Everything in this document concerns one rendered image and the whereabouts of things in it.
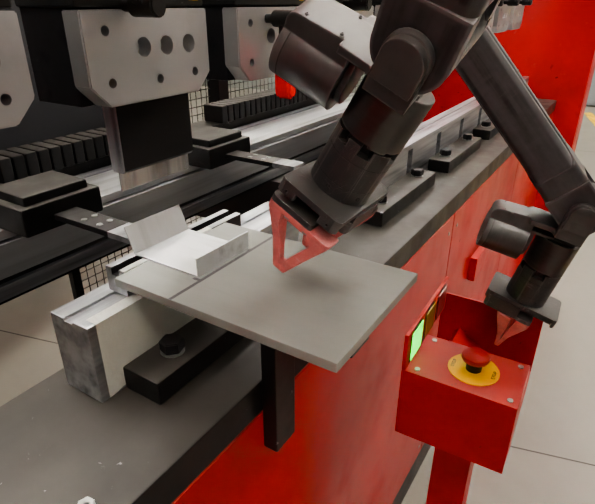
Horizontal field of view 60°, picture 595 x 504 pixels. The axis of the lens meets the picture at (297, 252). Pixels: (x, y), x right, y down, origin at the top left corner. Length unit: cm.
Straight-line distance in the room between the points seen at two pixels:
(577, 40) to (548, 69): 15
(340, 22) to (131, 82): 20
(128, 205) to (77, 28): 46
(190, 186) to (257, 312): 55
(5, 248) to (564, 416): 175
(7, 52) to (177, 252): 27
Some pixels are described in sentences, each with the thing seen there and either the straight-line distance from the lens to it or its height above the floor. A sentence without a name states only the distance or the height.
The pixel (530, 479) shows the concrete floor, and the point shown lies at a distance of 178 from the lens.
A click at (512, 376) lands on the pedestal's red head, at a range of 81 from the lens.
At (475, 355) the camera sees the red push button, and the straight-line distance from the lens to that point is 78.
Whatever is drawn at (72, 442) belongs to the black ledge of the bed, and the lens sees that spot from 57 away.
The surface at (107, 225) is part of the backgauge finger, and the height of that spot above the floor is 101.
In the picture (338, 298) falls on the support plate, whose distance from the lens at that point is 50.
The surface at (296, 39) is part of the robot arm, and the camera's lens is 42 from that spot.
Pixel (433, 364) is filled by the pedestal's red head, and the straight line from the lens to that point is 80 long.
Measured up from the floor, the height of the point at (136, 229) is 103.
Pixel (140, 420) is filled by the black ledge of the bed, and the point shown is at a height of 87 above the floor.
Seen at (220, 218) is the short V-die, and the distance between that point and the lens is 71.
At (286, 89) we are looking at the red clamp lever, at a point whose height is 116.
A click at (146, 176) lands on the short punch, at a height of 109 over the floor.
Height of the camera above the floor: 126
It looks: 26 degrees down
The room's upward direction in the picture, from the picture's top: straight up
